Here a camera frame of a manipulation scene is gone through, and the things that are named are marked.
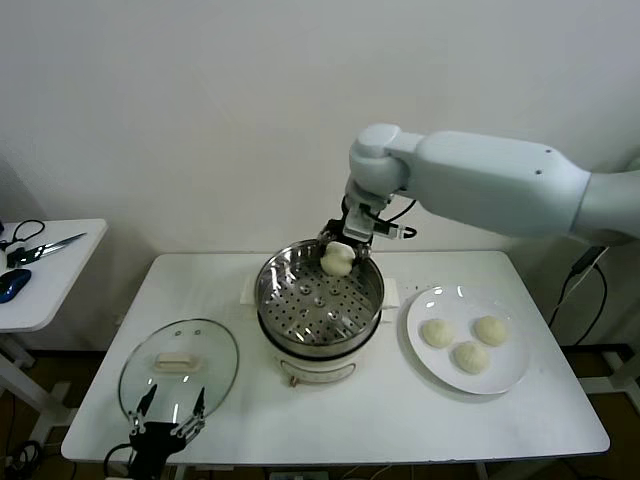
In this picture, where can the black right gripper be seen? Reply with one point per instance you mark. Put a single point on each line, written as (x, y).
(336, 229)

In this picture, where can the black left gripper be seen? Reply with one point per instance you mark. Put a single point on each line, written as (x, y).
(150, 445)

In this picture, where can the white steamed baozi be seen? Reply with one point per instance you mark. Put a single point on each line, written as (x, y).
(336, 262)
(491, 331)
(437, 333)
(471, 357)

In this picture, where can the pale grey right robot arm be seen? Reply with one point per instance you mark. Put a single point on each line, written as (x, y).
(490, 180)

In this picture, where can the perforated steel steamer basket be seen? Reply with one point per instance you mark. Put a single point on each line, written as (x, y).
(280, 280)

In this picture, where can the cream electric cooker base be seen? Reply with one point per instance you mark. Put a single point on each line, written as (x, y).
(315, 371)

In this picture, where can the white side table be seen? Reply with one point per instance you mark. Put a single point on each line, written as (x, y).
(65, 285)

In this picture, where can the white round plate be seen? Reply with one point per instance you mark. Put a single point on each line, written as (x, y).
(500, 372)

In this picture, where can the blue computer mouse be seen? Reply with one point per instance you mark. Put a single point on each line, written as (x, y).
(14, 284)

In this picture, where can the white shelf stand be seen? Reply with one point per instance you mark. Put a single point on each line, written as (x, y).
(620, 368)

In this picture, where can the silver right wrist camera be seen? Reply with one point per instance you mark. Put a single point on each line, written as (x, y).
(357, 222)

